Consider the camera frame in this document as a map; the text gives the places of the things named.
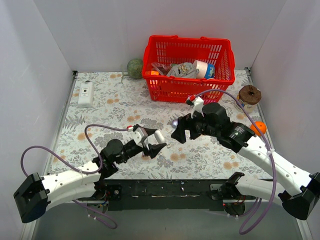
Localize white earbud charging case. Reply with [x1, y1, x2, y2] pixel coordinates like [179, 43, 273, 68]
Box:
[153, 130, 166, 144]

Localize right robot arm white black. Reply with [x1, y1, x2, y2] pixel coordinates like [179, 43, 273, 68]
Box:
[171, 97, 320, 220]

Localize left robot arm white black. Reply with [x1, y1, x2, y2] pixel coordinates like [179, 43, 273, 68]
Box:
[13, 124, 167, 223]

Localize purple earbud charging case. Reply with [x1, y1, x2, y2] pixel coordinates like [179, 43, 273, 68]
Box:
[171, 119, 178, 128]

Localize brown lidded jar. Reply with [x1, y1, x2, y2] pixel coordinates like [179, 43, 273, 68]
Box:
[236, 85, 262, 114]

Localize orange fruit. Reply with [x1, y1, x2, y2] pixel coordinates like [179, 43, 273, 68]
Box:
[250, 121, 267, 137]

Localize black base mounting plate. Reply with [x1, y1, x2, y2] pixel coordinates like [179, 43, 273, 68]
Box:
[77, 178, 258, 211]

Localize blue white paper roll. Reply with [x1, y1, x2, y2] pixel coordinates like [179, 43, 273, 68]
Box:
[193, 60, 216, 79]

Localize grey printed snack pouch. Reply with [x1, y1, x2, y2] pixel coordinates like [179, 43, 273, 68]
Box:
[166, 62, 198, 79]

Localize red plastic shopping basket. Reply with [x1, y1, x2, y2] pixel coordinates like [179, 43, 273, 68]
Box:
[142, 35, 235, 103]

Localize small orange item in basket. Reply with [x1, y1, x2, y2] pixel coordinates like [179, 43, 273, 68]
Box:
[146, 70, 160, 76]

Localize dark red snack packet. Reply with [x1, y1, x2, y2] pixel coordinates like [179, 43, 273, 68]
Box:
[151, 62, 171, 76]

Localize green round melon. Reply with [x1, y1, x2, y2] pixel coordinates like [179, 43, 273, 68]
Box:
[126, 58, 144, 79]

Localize white rectangular device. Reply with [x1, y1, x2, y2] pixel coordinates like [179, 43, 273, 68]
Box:
[77, 81, 94, 108]

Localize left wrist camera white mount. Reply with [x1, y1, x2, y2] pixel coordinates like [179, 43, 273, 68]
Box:
[126, 125, 148, 148]

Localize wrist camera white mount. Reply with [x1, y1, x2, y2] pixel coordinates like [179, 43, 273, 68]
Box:
[126, 125, 148, 148]
[186, 95, 204, 118]

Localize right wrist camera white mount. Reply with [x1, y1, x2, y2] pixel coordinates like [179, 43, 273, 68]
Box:
[186, 95, 204, 118]

